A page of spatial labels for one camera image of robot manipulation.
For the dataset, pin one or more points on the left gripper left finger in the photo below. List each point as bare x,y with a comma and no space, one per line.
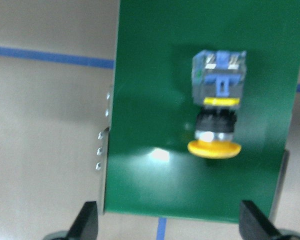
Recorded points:
85,226

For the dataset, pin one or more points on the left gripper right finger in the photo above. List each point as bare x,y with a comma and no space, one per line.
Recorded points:
254,225

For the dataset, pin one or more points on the yellow push button spare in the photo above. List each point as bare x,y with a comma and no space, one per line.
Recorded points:
217,85

